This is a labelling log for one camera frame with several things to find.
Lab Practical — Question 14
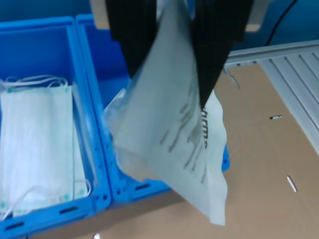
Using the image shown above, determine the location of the blue bin holding masks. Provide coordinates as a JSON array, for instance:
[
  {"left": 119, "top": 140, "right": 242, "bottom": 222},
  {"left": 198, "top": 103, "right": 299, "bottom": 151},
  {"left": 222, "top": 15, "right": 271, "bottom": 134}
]
[{"left": 0, "top": 16, "right": 112, "bottom": 238}]

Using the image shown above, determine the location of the white printed packet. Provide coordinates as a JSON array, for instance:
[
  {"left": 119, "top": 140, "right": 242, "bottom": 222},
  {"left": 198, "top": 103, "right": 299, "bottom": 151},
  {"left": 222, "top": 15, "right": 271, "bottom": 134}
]
[{"left": 109, "top": 0, "right": 229, "bottom": 227}]

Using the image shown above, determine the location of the brown cardboard sheet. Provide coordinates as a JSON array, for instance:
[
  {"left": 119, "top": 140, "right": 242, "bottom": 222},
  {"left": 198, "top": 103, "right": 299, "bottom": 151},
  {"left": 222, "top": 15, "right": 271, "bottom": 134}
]
[{"left": 24, "top": 63, "right": 319, "bottom": 239}]

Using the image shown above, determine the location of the black cable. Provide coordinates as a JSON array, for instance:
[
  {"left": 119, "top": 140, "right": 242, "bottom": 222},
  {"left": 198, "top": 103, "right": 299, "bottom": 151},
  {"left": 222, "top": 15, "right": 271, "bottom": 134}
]
[{"left": 264, "top": 0, "right": 298, "bottom": 46}]

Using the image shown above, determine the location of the white face mask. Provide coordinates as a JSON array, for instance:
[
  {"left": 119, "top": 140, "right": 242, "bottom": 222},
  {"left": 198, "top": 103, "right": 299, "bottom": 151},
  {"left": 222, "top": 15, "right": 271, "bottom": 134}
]
[{"left": 0, "top": 74, "right": 75, "bottom": 220}]

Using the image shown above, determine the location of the blue bin holding packets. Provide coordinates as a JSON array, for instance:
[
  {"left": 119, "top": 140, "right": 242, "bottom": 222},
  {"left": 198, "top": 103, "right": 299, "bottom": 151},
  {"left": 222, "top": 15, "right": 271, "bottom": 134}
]
[{"left": 74, "top": 13, "right": 230, "bottom": 204}]

